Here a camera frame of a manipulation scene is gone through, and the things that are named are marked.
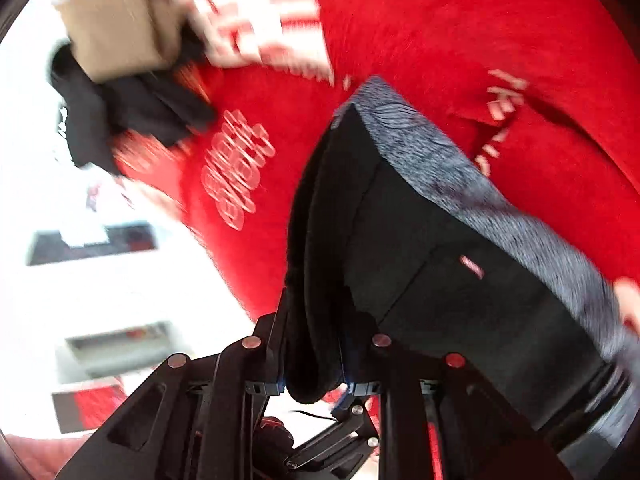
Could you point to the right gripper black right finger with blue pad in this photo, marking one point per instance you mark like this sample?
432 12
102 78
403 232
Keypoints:
439 419

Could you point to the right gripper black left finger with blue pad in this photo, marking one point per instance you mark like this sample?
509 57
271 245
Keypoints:
198 420

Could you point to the black pants blue-grey waistband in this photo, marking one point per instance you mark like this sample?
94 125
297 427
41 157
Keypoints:
393 226

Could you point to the black crumpled garment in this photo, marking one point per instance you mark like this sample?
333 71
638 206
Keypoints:
154 104

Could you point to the red blanket white characters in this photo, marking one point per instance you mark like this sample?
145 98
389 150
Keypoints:
542 96

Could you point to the beige folded garment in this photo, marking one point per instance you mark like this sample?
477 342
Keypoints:
115 38

